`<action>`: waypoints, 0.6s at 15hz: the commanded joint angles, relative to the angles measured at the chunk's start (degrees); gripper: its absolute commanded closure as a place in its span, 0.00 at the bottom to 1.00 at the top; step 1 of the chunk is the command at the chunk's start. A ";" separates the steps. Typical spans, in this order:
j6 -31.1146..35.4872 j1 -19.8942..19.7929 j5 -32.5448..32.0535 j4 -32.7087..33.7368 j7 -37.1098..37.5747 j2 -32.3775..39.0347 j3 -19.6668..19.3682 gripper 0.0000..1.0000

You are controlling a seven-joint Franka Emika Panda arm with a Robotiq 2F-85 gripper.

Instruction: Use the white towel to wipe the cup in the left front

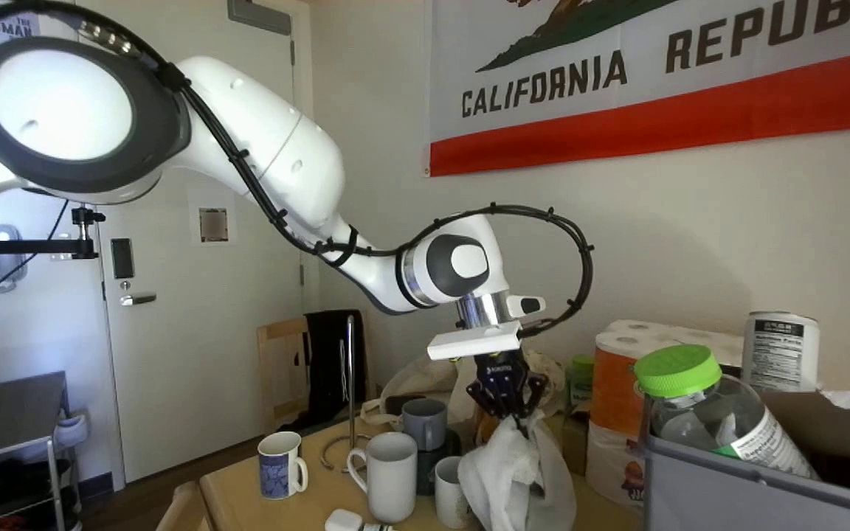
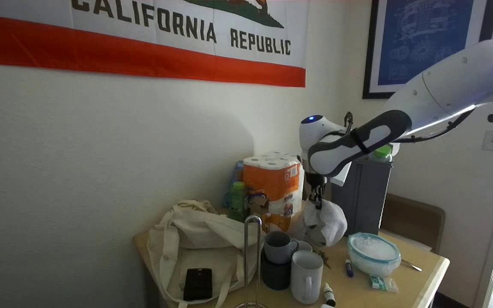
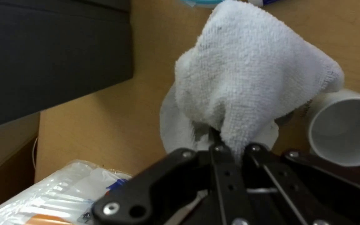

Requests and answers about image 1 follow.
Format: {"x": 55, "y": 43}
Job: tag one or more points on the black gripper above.
{"x": 502, "y": 379}

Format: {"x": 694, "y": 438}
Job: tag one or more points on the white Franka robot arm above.
{"x": 278, "y": 148}

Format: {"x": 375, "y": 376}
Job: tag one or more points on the green bottle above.
{"x": 580, "y": 385}

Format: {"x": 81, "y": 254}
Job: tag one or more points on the grey-blue mug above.
{"x": 427, "y": 422}

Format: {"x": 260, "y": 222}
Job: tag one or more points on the orange toilet paper pack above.
{"x": 611, "y": 393}

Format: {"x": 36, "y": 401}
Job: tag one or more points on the cream canvas tote bag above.
{"x": 415, "y": 379}

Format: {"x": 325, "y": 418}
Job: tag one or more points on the small white mug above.
{"x": 449, "y": 491}

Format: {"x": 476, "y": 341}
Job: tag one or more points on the large plain white mug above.
{"x": 390, "y": 481}

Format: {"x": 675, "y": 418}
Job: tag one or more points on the clear jar with green lid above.
{"x": 709, "y": 413}

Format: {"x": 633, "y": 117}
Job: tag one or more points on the brown cardboard sheet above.
{"x": 281, "y": 373}

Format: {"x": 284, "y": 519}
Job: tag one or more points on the white mug with blue print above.
{"x": 278, "y": 468}

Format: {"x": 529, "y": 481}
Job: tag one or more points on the grey storage bin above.
{"x": 740, "y": 502}

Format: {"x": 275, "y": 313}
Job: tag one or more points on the white canister with black label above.
{"x": 784, "y": 354}

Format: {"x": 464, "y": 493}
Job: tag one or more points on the California Republic flag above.
{"x": 641, "y": 129}

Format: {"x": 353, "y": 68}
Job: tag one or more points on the white door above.
{"x": 189, "y": 344}

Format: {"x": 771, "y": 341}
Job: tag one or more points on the small photo on door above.
{"x": 213, "y": 226}

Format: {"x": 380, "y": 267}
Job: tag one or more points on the black door lock pad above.
{"x": 121, "y": 257}

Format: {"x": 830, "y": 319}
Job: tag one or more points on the grey door closer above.
{"x": 260, "y": 17}

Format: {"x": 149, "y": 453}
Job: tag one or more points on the grey metal cart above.
{"x": 0, "y": 413}

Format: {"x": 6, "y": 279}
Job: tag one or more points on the black clamp bar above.
{"x": 12, "y": 245}

